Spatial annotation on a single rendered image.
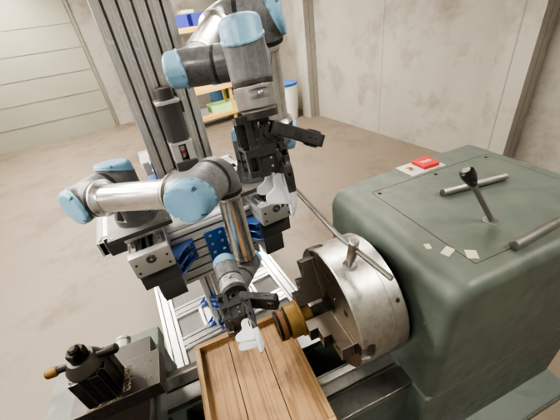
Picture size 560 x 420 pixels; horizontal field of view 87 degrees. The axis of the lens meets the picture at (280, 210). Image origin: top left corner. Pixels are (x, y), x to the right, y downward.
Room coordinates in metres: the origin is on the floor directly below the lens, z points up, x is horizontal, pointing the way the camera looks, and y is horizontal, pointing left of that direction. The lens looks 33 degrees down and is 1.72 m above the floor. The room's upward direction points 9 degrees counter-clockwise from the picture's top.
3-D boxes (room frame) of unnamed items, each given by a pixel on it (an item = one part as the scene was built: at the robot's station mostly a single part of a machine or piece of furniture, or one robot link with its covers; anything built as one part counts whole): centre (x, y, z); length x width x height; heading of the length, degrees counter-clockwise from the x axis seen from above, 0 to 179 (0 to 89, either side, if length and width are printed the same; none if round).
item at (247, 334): (0.44, 0.12, 1.09); 0.09 x 0.06 x 0.03; 17
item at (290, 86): (6.13, -0.44, 0.34); 0.57 x 0.56 x 0.68; 113
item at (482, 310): (0.65, -0.51, 1.06); 0.59 x 0.48 x 0.39; 106
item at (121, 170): (0.98, 0.55, 1.33); 0.13 x 0.12 x 0.14; 158
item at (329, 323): (0.41, -0.09, 1.08); 0.12 x 0.11 x 0.05; 16
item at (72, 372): (0.42, 0.50, 1.14); 0.08 x 0.08 x 0.03
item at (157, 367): (0.42, 0.47, 1.00); 0.20 x 0.10 x 0.05; 106
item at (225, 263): (0.70, 0.20, 1.07); 0.11 x 0.08 x 0.09; 17
